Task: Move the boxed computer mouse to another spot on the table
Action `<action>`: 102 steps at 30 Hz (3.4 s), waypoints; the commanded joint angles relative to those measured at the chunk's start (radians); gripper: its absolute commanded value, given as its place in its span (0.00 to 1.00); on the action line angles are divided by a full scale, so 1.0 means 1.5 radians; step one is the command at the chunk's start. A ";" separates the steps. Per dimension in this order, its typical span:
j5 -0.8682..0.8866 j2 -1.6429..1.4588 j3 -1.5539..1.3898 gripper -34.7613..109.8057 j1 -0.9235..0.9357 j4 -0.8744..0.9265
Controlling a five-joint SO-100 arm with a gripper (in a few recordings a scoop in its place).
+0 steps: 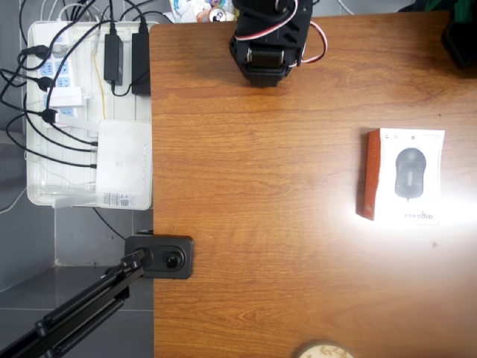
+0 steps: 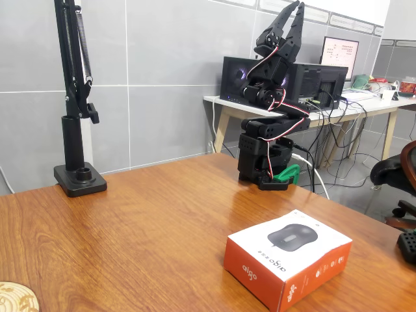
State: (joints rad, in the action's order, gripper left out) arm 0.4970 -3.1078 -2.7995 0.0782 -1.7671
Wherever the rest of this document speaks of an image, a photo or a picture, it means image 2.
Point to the black computer case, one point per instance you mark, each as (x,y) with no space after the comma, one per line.
(312,81)

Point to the small white box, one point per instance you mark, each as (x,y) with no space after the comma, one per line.
(388,95)

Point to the black spring boom stand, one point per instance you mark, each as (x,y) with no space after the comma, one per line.
(73,139)

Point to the black perforated arm base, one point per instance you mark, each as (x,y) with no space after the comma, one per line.
(408,243)

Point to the black office chair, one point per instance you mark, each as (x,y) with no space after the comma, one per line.
(386,172)

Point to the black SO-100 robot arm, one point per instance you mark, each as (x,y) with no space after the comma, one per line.
(276,126)

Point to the green plastic table clamp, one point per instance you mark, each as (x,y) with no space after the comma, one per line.
(289,172)

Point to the computer monitor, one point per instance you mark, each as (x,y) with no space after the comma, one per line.
(339,55)

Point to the white table wooden legs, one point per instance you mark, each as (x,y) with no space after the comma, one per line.
(227,104)

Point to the orange white mouse box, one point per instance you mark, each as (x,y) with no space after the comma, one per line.
(260,256)

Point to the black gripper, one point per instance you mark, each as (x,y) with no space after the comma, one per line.
(285,43)

